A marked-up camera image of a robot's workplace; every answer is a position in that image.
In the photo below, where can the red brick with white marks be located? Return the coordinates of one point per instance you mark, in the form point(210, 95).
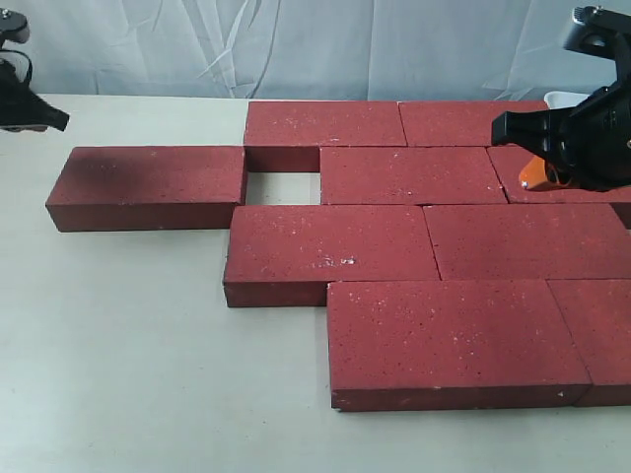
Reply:
point(288, 255)

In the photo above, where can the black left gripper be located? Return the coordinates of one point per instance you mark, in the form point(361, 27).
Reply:
point(14, 27)

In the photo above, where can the white plastic tray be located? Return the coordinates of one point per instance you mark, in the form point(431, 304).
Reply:
point(560, 99)

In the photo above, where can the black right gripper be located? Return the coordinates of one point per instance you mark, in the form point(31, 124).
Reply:
point(598, 141)

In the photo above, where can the light blue backdrop cloth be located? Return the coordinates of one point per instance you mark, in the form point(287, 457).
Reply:
point(394, 50)

